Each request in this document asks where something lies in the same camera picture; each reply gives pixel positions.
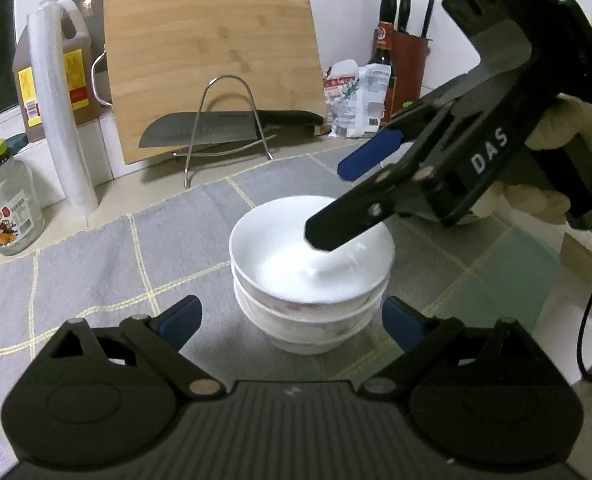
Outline black-handled kitchen knife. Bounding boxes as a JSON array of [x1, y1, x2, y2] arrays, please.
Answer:
[[138, 109, 325, 150]]

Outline brown knife block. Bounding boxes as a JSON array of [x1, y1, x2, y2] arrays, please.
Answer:
[[391, 30, 429, 112]]

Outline white bowl pink floral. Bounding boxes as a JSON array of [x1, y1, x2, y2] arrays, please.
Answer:
[[232, 272, 391, 330], [229, 196, 395, 307], [241, 305, 384, 357]]

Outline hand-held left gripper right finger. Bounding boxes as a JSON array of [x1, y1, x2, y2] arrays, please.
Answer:
[[360, 296, 544, 402]]

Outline metal wire knife rack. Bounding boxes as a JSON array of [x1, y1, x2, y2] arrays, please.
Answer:
[[172, 75, 275, 189]]

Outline dark oil bottle yellow cap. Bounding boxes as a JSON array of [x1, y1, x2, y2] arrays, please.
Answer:
[[12, 0, 103, 144]]

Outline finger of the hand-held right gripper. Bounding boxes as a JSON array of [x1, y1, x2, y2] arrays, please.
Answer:
[[337, 76, 469, 182], [304, 157, 437, 252]]

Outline person's right hand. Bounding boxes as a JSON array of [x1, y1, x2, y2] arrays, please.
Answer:
[[473, 94, 592, 225]]

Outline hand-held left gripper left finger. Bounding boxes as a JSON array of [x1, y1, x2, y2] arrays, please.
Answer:
[[46, 296, 225, 402]]

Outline wooden cutting board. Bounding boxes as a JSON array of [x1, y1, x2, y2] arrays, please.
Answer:
[[90, 0, 327, 166]]

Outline grey and teal checked mat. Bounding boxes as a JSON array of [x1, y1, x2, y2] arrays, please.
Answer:
[[0, 149, 564, 401]]

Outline white bag blue print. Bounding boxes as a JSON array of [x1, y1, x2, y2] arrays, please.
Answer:
[[328, 65, 395, 139]]

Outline glass jar with printed lid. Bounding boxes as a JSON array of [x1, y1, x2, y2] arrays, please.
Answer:
[[0, 139, 46, 257]]

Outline tall plastic wrap roll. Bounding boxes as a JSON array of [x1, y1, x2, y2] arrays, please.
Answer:
[[27, 2, 100, 216]]

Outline dark sauce bottle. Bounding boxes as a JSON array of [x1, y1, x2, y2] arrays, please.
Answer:
[[366, 22, 399, 127]]

